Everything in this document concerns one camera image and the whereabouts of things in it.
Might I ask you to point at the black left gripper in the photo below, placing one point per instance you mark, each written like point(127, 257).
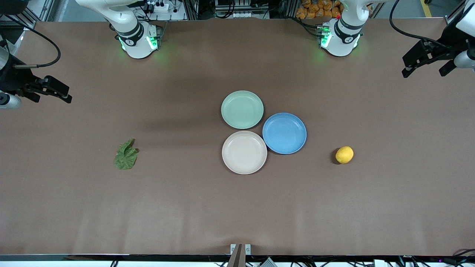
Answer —
point(448, 41)

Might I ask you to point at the yellow lemon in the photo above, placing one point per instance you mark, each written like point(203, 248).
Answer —
point(344, 155)

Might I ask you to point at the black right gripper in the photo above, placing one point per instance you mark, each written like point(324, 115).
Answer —
point(13, 80)

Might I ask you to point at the beige plate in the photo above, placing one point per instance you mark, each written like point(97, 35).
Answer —
point(244, 152)

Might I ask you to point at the blue plate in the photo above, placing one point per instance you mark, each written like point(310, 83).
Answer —
point(284, 133)

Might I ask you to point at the white power strip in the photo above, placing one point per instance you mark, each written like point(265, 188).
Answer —
point(159, 7)

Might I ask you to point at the white metal bracket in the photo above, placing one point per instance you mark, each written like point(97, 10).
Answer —
point(233, 249)

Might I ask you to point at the white electronic device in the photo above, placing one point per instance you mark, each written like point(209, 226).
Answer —
point(233, 9)

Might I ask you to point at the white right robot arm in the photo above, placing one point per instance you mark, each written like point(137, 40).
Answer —
point(133, 40)

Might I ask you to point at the orange snack bags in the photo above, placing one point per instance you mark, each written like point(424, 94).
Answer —
point(315, 9)

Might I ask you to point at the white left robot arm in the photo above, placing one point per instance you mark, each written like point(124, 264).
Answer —
point(343, 40)

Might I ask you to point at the light green plate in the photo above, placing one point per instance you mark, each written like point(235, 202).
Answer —
point(242, 109)

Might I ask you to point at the aluminium frame profile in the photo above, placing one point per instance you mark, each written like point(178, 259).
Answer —
point(451, 20)
point(29, 26)

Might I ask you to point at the grey ribbed block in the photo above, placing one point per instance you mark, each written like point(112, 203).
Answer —
point(267, 262)

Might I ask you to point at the green lettuce leaf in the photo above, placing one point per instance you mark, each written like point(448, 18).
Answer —
point(126, 157)

